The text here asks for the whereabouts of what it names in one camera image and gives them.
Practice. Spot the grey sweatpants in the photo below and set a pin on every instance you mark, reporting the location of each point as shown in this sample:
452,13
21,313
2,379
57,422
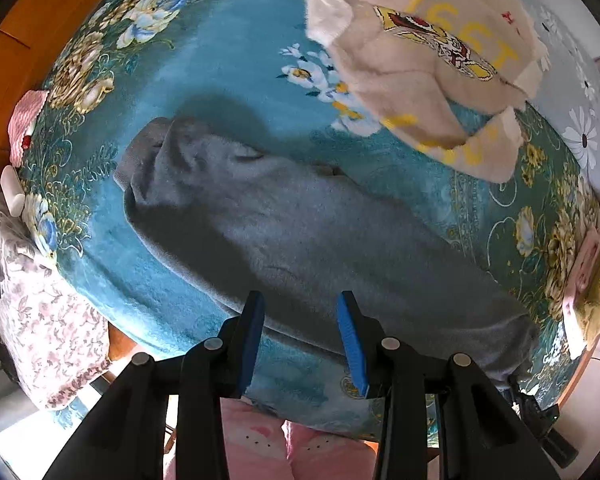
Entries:
230,219

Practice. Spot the pink knitted cloth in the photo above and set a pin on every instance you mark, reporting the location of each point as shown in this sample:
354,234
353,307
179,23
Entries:
22,122

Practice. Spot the pink and olive folded clothes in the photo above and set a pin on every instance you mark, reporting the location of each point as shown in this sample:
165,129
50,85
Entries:
581,300

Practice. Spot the pink floral bedsheet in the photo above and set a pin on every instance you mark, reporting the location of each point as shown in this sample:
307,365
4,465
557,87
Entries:
56,339

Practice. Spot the teal floral blanket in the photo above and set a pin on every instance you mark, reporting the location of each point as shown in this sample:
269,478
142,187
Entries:
222,62

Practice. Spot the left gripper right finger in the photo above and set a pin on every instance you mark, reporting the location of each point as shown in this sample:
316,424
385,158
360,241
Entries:
480,435

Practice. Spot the white cylindrical bottle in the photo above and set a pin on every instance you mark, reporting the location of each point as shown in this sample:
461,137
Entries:
12,191

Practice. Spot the beige fleece sweater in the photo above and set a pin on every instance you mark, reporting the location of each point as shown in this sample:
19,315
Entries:
444,76

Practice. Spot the orange wooden headboard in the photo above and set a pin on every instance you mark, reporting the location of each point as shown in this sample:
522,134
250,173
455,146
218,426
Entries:
32,34

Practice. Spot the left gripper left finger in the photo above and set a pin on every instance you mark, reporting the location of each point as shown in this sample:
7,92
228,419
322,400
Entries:
122,437

